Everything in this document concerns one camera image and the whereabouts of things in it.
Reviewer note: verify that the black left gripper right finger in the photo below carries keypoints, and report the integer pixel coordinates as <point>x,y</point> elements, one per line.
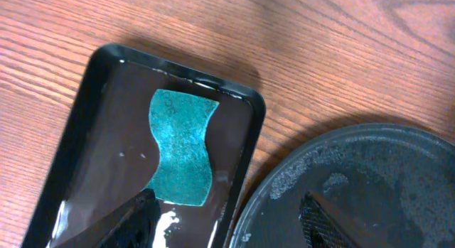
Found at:
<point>317,227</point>

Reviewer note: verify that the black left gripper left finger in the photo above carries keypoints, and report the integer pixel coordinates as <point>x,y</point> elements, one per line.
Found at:
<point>136,227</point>

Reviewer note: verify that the green sponge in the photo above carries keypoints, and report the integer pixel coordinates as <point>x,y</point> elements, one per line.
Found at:
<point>178,123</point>

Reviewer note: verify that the round black tray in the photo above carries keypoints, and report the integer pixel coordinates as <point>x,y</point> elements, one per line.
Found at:
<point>393,181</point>

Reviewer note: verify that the rectangular black tray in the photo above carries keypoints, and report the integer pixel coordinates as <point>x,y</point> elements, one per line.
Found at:
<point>107,153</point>

